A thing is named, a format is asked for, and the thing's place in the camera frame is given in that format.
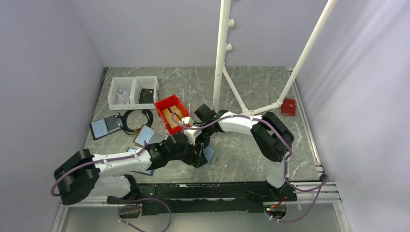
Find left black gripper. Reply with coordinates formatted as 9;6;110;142
168;138;208;167

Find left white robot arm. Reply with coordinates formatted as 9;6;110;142
51;132;210;205

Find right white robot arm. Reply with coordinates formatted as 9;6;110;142
194;104;294;201

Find navy blue card holder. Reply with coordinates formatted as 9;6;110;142
126;147;154;176

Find brown boxes in red bin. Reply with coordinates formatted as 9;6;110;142
162;105;185;129

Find red plastic bin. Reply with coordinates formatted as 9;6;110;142
154;94;190;135

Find black wallet in bin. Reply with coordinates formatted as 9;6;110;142
139;88;154;104

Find white two-compartment bin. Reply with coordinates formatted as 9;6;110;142
107;76;159;111

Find red leather wallet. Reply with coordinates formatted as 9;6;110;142
280;98;296;116

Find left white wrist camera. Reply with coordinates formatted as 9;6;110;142
183;126;202;145

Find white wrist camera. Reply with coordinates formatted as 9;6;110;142
178;116;194;128
183;126;202;145

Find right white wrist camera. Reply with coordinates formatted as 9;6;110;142
178;116;194;128

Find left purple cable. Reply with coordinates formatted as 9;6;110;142
50;142;174;232

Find purple cable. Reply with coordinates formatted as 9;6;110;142
171;112;330;224
50;142;174;232

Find black coiled cable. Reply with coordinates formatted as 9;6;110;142
122;109;154;136

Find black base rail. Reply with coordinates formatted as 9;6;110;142
107;181;297;216

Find white PVC pipe frame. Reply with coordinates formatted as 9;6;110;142
212;0;336;115

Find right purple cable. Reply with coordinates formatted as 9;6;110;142
171;112;330;224

